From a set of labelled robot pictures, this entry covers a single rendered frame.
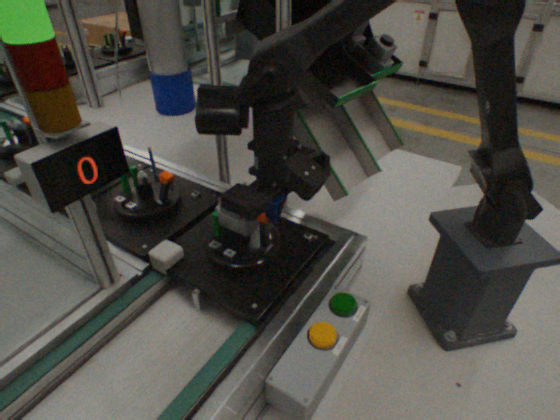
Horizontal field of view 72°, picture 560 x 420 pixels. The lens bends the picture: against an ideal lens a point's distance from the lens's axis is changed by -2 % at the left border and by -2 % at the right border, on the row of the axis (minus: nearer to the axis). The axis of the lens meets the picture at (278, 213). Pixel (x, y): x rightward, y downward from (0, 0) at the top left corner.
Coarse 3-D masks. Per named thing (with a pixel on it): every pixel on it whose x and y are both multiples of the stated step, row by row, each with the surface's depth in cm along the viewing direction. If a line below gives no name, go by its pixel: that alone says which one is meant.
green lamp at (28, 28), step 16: (0, 0) 37; (16, 0) 37; (32, 0) 38; (0, 16) 38; (16, 16) 38; (32, 16) 39; (48, 16) 41; (0, 32) 39; (16, 32) 39; (32, 32) 39; (48, 32) 41
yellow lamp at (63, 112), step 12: (36, 96) 43; (48, 96) 43; (60, 96) 44; (72, 96) 46; (36, 108) 44; (48, 108) 44; (60, 108) 44; (72, 108) 46; (36, 120) 45; (48, 120) 45; (60, 120) 45; (72, 120) 46
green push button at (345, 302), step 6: (336, 294) 63; (342, 294) 63; (348, 294) 63; (336, 300) 62; (342, 300) 62; (348, 300) 62; (354, 300) 62; (336, 306) 61; (342, 306) 61; (348, 306) 61; (354, 306) 61; (336, 312) 62; (342, 312) 61; (348, 312) 61
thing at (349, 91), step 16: (240, 0) 74; (256, 0) 71; (272, 0) 80; (304, 0) 79; (320, 0) 76; (240, 16) 76; (256, 16) 73; (272, 16) 70; (304, 16) 80; (256, 32) 75; (272, 32) 72; (336, 48) 79; (320, 64) 76; (336, 64) 78; (352, 64) 78; (304, 80) 72; (320, 80) 73; (336, 80) 75; (352, 80) 77; (368, 80) 77; (320, 96) 71; (336, 96) 68; (352, 96) 72
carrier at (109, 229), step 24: (120, 192) 84; (144, 192) 80; (192, 192) 87; (216, 192) 87; (120, 216) 79; (144, 216) 77; (168, 216) 80; (192, 216) 80; (120, 240) 74; (144, 240) 74
